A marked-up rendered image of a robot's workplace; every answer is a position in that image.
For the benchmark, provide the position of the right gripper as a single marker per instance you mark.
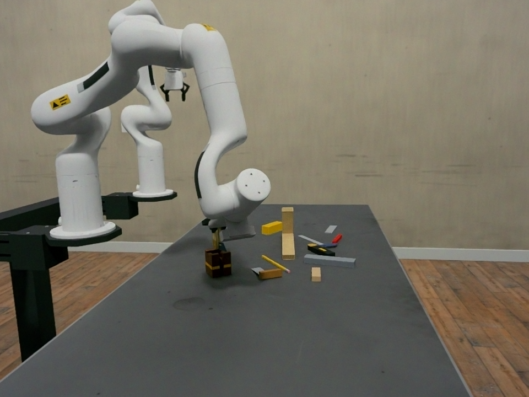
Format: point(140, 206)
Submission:
point(214, 224)

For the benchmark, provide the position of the small light wooden block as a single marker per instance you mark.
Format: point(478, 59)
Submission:
point(316, 275)

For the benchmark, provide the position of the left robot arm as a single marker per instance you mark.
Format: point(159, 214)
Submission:
point(136, 119)

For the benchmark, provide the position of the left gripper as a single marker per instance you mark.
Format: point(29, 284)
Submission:
point(174, 81)

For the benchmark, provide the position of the brown wooden slotted block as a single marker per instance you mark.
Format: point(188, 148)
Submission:
point(213, 267)

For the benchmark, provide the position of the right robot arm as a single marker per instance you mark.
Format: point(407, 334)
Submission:
point(81, 108)

